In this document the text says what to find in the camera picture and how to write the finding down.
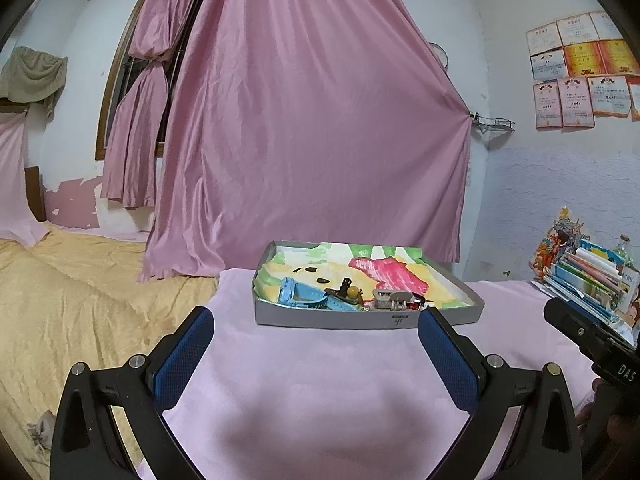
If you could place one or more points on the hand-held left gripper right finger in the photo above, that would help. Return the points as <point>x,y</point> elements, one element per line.
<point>450,355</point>

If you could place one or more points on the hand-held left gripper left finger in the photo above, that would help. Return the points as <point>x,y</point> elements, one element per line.
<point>180,355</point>

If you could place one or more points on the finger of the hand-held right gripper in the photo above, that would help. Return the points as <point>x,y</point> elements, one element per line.
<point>570,322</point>

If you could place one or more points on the grey cardboard box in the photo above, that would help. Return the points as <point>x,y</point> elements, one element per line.
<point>325,319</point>

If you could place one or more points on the person's right hand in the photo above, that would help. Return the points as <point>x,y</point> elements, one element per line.
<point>622,435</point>

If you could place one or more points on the stack of books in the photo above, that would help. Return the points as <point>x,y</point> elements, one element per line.
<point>580,275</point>

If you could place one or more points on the glass bottle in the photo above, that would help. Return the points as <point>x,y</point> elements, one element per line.
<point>629,280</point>

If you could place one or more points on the white plastic hair clip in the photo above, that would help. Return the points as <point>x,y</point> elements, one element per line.
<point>395,300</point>

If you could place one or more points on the colourful paper decoration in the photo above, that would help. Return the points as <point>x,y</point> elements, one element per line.
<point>555,245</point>

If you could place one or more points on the painted bear paper sheet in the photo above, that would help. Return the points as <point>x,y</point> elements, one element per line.
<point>395,272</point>

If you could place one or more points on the yellow blanket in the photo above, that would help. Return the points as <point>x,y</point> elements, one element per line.
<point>75,290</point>

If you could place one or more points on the light blue smart watch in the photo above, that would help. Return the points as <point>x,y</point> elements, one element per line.
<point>300,295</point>

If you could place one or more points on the pink tablecloth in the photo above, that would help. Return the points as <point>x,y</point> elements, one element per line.
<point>320,395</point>

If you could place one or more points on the small grey rag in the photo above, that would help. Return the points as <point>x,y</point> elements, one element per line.
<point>42,425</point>

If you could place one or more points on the wooden headboard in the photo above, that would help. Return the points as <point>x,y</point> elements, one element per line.
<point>34,195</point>

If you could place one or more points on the tied pink window curtain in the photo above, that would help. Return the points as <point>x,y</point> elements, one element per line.
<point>135,130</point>

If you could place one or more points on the hanging pink cloth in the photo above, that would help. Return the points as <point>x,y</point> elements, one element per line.
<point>15,180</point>

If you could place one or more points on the wide pink satin curtain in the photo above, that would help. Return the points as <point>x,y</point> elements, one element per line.
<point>310,110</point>

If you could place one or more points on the beige towel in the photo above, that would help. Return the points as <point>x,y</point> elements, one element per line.
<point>35,75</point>

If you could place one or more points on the wooden window frame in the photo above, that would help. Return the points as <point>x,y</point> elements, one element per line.
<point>106,125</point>

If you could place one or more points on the group of wall certificates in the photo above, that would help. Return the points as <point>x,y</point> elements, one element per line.
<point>580,55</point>

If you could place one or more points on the round wall hook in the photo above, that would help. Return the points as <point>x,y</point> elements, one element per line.
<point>440,54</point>

